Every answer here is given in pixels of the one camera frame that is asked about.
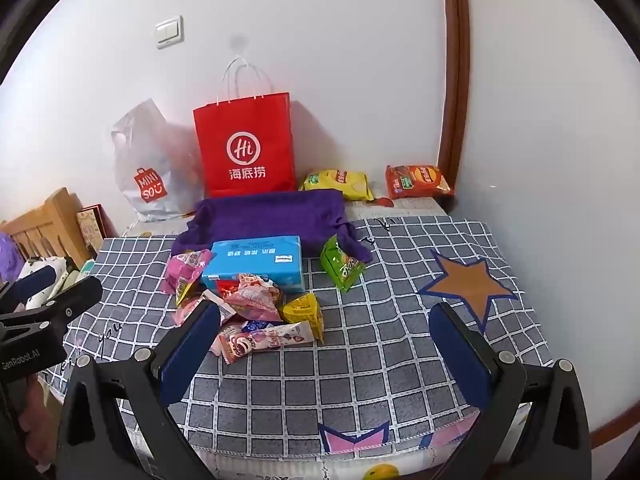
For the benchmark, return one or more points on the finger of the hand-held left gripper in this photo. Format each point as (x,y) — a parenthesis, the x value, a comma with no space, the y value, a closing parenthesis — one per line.
(30,282)
(75,297)

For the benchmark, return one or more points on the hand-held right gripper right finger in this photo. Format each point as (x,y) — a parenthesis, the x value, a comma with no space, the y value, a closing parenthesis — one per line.
(457,355)

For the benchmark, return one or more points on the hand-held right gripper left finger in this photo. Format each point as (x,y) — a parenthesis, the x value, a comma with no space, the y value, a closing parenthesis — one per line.
(192,350)

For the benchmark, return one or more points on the pink peach snack packet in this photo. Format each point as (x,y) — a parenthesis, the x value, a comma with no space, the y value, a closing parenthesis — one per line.
(225,310)

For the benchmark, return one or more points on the small blue snack packet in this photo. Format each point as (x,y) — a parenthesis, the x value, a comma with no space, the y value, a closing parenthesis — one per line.
(256,325)

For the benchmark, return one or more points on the red candy packet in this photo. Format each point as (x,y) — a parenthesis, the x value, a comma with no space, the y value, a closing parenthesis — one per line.
(229,291)

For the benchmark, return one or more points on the pink star snack packet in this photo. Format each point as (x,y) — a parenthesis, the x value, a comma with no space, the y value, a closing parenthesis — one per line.
(185,272)

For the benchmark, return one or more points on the pink white snack packet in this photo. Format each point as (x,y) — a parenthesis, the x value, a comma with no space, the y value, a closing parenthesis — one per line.
(257,300)

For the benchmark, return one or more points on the yellow triangular snack packet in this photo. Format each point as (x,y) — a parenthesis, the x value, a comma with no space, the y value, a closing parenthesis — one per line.
(302,315)

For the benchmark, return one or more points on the green snack packet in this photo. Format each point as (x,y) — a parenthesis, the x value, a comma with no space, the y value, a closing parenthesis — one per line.
(342,265)

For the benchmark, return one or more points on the purple towel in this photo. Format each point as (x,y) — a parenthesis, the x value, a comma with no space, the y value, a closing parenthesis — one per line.
(275,215)

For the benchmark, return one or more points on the person's left hand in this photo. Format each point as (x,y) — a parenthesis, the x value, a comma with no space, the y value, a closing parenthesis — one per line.
(37,410)

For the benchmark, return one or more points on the purple fabric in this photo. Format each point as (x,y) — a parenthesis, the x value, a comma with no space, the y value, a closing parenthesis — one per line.
(9,260)

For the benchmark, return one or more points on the black spotted white cloth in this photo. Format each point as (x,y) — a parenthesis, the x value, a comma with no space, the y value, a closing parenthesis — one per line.
(60,267)

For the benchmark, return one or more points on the wooden headboard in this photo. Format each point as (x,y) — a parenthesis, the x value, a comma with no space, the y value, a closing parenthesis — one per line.
(45,225)

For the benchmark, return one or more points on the printed cardboard box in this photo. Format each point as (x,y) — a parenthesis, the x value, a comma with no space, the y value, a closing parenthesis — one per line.
(91,227)

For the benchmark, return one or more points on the long pink bear packet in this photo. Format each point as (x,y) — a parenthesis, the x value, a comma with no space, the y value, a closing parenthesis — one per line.
(270,342)

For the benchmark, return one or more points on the blue tissue pack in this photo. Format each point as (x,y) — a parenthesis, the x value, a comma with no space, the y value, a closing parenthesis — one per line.
(250,260)

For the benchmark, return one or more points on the grey checked blanket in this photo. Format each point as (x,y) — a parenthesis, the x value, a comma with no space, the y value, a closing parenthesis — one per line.
(350,375)

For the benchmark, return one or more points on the white plastic bag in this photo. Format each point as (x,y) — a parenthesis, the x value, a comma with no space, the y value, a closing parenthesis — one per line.
(145,160)

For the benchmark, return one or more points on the orange chips bag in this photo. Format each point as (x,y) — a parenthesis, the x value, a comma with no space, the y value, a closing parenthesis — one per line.
(420,181)

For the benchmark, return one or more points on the yellow chips bag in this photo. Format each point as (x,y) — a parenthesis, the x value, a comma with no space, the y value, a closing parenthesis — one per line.
(337,184)

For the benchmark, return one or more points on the red paper bag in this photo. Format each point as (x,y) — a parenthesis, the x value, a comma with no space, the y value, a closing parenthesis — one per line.
(245,135)

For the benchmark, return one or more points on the white light switch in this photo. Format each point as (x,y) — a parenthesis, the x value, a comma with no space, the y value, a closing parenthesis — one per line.
(168,33)

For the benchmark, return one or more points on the brown door frame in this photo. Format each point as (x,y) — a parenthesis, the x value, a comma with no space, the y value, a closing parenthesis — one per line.
(452,60)

